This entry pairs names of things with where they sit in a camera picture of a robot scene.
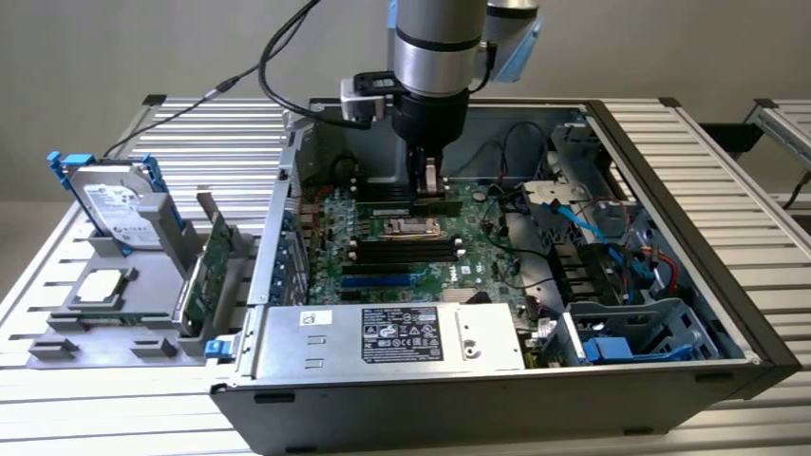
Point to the silver power supply unit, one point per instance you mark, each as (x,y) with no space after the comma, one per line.
(386,339)

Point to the hard disk in blue bracket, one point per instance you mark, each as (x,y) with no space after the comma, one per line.
(117,204)

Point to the silver chipset heatsink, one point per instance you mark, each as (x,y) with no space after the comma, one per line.
(465,297)

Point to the grey metal disk bay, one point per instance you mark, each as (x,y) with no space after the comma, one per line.
(633,323)

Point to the silver CPU chip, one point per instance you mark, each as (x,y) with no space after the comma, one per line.
(101,285)

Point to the black open PC case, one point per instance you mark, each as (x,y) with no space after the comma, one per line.
(507,408)

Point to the black RAM slot bank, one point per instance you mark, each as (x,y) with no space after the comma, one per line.
(405,252)

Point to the black expansion slot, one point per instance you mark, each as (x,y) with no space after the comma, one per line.
(373,271)

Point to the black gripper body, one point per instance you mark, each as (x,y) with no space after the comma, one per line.
(431,119)

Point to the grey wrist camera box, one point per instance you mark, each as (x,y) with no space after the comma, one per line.
(364,97)

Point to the green motherboard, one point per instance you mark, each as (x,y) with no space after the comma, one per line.
(380,290)

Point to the green graphics card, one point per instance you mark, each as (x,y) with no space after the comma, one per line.
(205,280)

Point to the blue case latch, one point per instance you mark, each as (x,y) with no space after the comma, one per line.
(218,347)

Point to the silver drive cage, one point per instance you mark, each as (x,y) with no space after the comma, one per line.
(564,190)

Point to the grey parts rack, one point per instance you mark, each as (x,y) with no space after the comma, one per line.
(152,342)

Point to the CPU socket with metal cover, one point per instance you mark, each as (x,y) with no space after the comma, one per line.
(405,227)

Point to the blue expansion slot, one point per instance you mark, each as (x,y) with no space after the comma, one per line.
(376,281)

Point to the metal slat side table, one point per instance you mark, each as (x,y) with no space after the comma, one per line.
(781,128)

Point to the green RAM stick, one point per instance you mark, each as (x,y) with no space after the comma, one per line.
(392,209)

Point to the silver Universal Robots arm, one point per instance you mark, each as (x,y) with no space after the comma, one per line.
(431,52)

